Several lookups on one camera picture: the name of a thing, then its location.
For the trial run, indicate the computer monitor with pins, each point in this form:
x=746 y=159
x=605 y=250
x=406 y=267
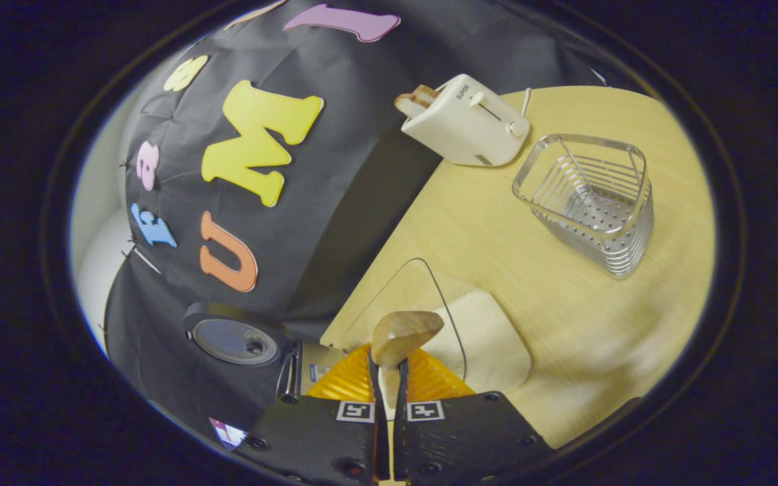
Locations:
x=227 y=432

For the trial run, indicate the white toaster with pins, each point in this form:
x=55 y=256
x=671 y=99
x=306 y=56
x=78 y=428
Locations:
x=463 y=125

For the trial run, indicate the grey silver rice cooker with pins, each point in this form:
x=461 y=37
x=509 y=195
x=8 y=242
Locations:
x=237 y=341

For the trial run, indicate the toasted bread slice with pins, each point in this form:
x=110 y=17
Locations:
x=412 y=101

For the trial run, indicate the black backdrop cloth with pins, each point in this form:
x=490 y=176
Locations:
x=335 y=189

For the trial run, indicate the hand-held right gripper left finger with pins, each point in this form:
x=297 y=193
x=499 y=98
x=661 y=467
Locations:
x=321 y=439

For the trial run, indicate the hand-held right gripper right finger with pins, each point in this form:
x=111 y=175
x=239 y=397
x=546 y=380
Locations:
x=463 y=439

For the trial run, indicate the wooden spoon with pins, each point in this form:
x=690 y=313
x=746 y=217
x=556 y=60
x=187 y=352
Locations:
x=402 y=334

